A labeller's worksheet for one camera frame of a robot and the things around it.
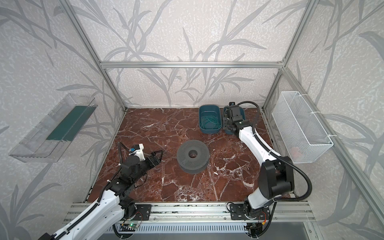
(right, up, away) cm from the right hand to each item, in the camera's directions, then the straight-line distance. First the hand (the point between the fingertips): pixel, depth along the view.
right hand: (229, 116), depth 89 cm
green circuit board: (-53, -55, -17) cm, 78 cm away
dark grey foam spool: (-22, -28, -5) cm, 36 cm away
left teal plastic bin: (-12, +6, +25) cm, 28 cm away
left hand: (-39, -18, -8) cm, 44 cm away
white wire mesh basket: (+25, -10, -28) cm, 39 cm away
